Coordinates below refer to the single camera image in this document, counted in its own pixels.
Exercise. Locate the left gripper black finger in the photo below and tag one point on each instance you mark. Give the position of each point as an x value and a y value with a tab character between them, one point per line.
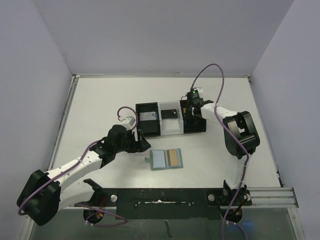
139	135
142	144

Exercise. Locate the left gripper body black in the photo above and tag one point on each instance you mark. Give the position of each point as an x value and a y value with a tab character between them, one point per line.
128	143

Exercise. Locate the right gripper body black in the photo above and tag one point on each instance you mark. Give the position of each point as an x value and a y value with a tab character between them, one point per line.
189	113

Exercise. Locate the green card holder wallet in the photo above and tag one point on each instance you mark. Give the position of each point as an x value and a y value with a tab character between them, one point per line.
158	160

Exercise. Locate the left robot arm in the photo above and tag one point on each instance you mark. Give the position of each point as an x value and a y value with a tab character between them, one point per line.
41	196

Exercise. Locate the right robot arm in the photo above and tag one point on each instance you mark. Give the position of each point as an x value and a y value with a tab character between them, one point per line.
240	134

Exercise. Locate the silver card in left bin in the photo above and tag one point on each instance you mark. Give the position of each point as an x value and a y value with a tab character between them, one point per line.
148	116

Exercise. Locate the black card in white bin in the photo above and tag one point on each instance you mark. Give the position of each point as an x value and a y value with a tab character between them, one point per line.
169	114

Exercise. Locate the gold striped card in holder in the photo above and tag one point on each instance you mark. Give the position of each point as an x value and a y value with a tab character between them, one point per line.
173	158

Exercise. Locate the black left bin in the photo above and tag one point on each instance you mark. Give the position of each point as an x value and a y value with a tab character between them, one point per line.
149	128

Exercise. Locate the black bin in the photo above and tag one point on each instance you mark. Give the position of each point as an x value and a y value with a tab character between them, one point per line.
149	128
191	124

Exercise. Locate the black right bin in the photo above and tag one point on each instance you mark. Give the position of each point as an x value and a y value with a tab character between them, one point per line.
191	124

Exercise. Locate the white middle bin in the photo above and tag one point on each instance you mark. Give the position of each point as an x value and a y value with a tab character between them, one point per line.
170	127

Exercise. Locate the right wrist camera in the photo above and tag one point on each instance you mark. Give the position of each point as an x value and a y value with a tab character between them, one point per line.
198	89

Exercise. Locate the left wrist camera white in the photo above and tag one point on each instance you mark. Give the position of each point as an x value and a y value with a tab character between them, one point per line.
128	122

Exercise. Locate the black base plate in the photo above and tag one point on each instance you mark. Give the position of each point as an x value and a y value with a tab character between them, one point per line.
171	203

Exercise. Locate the aluminium front rail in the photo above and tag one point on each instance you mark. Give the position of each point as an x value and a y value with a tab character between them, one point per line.
275	197

